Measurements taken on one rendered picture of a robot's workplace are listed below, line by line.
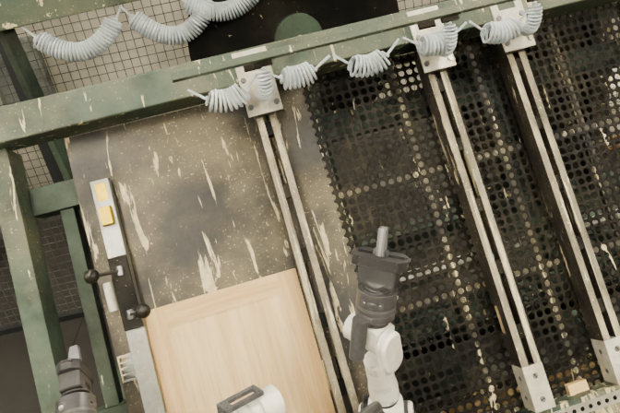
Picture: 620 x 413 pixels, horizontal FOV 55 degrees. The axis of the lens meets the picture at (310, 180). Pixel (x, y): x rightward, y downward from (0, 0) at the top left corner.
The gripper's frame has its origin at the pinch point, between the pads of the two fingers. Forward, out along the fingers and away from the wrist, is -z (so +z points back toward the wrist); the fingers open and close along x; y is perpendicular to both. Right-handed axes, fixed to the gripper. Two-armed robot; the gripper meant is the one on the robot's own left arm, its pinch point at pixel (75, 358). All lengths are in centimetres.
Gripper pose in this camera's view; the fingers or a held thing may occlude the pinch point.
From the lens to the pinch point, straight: 160.3
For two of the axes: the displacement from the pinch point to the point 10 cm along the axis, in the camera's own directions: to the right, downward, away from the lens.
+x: 0.8, 6.5, 7.6
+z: 2.8, 7.2, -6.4
